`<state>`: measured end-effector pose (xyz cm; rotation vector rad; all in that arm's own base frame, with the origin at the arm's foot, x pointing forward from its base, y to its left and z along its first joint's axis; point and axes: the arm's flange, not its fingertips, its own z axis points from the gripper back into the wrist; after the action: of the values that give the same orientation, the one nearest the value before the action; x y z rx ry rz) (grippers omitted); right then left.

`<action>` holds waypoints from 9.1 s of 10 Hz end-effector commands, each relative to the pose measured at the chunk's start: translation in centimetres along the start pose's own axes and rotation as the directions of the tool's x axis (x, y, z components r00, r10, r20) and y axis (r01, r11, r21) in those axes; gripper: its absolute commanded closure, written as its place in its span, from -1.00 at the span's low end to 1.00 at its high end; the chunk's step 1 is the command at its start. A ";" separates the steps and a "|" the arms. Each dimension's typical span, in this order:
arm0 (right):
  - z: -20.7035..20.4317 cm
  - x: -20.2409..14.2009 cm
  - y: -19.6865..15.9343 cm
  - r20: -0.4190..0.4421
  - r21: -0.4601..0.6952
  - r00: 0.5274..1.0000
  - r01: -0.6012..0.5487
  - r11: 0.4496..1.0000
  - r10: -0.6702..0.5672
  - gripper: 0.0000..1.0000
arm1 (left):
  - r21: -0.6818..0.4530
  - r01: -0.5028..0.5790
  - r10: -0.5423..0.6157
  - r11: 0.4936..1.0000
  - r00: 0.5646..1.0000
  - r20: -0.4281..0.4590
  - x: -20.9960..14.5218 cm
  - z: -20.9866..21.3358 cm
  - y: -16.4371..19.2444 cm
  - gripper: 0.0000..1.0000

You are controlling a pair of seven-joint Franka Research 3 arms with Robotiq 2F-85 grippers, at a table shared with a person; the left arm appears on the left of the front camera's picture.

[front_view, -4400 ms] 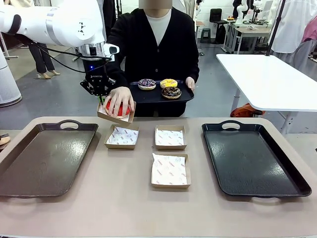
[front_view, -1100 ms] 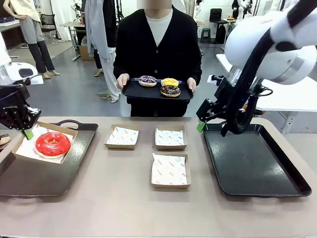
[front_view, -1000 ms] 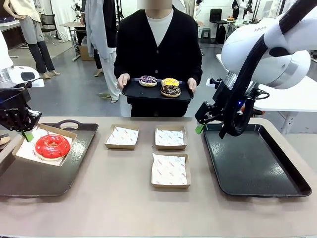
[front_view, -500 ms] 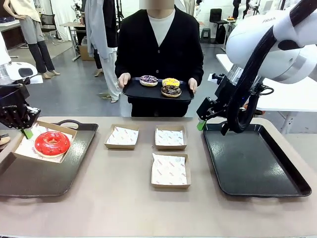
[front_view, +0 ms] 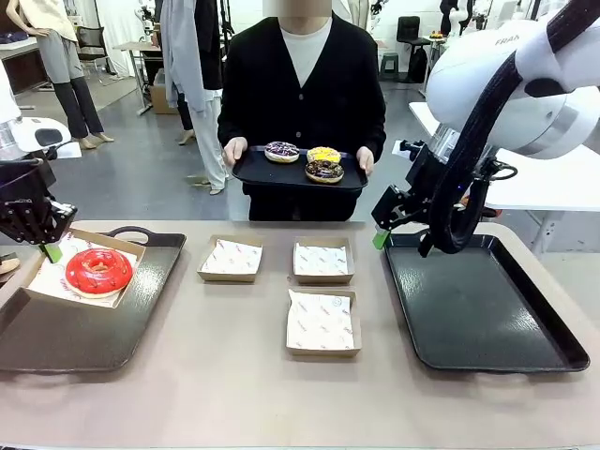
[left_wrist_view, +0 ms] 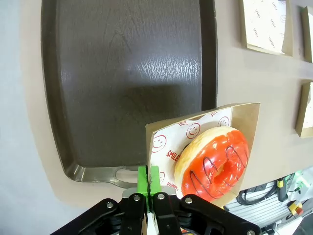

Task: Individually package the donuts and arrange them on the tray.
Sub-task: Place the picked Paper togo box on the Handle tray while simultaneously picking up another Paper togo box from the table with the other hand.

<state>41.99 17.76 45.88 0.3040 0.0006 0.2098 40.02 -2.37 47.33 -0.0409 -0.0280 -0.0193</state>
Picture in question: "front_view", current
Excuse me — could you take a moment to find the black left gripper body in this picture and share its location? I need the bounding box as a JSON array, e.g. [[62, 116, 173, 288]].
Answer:
[[0, 157, 58, 226]]

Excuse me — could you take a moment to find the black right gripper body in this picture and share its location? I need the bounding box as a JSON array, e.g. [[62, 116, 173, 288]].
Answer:
[[371, 142, 452, 232]]

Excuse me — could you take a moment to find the brown cardboard food box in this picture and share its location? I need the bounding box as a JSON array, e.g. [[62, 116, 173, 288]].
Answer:
[[196, 233, 264, 284], [22, 228, 147, 310], [285, 286, 363, 358], [292, 235, 355, 286]]

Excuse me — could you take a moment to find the red glazed donut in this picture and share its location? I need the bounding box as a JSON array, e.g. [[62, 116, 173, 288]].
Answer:
[[64, 247, 135, 300]]

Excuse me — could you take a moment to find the chocolate donut with nuts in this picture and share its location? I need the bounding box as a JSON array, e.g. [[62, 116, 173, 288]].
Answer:
[[304, 158, 346, 185]]

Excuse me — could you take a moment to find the yellow sprinkled donut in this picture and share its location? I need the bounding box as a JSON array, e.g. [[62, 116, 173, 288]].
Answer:
[[306, 145, 342, 165]]

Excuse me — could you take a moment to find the black serving tray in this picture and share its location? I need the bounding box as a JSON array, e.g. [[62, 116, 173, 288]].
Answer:
[[231, 144, 370, 193]]

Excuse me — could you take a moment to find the purple sprinkled chocolate donut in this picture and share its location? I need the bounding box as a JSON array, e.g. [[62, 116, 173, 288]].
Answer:
[[263, 141, 301, 164]]

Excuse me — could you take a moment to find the person's right forearm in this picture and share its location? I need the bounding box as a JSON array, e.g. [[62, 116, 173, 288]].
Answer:
[[217, 100, 250, 144]]

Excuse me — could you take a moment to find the person's left forearm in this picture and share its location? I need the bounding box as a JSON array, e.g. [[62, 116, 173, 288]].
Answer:
[[356, 100, 388, 152]]

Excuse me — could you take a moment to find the person's left hand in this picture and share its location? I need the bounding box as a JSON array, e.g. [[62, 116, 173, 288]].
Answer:
[[355, 145, 377, 178]]

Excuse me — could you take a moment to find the person's right hand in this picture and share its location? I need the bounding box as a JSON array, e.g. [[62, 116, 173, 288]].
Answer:
[[222, 136, 249, 169]]

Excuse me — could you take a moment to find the small tan and black object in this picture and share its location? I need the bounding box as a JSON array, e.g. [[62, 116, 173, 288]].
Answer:
[[0, 252, 23, 277]]

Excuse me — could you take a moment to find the person in black cardigan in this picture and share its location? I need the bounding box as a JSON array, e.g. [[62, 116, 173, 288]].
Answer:
[[217, 0, 388, 222]]

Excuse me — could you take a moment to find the large white table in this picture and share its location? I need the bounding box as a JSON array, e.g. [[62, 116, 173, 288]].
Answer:
[[408, 100, 600, 254]]

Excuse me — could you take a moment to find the grey green plastic stool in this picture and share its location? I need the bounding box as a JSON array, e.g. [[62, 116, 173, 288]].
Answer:
[[379, 52, 400, 79]]

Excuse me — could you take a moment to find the white desk with dark cabinet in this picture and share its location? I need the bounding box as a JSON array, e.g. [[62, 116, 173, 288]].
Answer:
[[0, 36, 53, 112]]

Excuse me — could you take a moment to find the black swivel chair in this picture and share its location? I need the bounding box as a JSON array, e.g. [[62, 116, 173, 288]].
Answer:
[[396, 16, 432, 85]]

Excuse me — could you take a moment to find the brown cardboard carton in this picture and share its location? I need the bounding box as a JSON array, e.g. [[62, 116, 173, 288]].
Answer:
[[149, 67, 180, 115]]

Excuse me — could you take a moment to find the figure in dark trousers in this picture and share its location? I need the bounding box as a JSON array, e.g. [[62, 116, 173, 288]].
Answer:
[[175, 91, 198, 146]]

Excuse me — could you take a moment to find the black mesh office chair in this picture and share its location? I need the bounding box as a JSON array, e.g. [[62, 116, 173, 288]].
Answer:
[[76, 25, 118, 76]]

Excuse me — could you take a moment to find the wooden top table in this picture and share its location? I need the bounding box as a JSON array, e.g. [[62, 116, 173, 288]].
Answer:
[[112, 40, 163, 117]]

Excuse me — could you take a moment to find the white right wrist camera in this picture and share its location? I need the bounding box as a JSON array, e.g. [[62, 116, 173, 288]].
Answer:
[[392, 139, 426, 163]]

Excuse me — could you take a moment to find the black handled plastic tray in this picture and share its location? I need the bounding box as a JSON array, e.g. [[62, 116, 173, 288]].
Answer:
[[382, 232, 591, 375], [0, 226, 188, 376]]

